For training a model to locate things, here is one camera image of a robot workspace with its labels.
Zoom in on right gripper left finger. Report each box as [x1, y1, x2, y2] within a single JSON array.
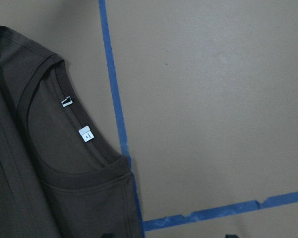
[[102, 234, 114, 238]]

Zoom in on dark brown t-shirt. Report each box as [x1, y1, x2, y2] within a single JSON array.
[[0, 26, 144, 238]]

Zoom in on blue tape grid lines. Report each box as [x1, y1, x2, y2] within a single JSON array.
[[98, 0, 298, 232]]

